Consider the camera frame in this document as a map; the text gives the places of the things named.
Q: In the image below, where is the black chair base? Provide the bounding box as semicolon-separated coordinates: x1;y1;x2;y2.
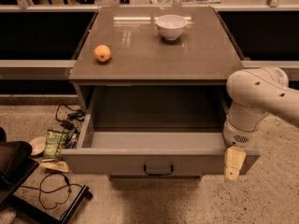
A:
0;128;93;224

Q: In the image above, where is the green chip bag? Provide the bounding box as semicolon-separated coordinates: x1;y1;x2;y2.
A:
42;130;68;161

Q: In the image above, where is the orange fruit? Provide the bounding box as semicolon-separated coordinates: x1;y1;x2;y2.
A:
94;45;111;63

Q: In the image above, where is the grey drawer cabinet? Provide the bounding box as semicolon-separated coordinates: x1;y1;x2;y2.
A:
67;6;251;181

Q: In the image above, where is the blue snack package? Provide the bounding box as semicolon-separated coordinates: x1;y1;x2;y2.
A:
65;133;78;149

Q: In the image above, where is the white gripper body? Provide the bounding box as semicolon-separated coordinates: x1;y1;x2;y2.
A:
223;117;261;148

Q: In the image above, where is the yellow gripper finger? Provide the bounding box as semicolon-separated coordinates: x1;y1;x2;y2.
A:
224;147;247;181

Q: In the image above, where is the grey top drawer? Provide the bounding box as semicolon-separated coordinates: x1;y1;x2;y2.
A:
61;85;262;177

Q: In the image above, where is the white plate on floor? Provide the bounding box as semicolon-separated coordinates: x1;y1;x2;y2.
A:
29;136;46;156

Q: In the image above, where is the yellow snack bag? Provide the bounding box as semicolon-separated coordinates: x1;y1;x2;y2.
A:
40;161;69;173

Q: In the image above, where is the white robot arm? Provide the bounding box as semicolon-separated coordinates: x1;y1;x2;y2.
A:
223;67;299;181

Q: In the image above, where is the black cable on floor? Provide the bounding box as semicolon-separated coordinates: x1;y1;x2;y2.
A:
20;172;84;211

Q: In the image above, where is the white bowl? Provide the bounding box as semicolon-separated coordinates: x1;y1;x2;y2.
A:
156;15;188;40

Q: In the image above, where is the black power adapter cable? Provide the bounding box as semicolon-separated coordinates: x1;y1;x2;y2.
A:
55;104;86;133

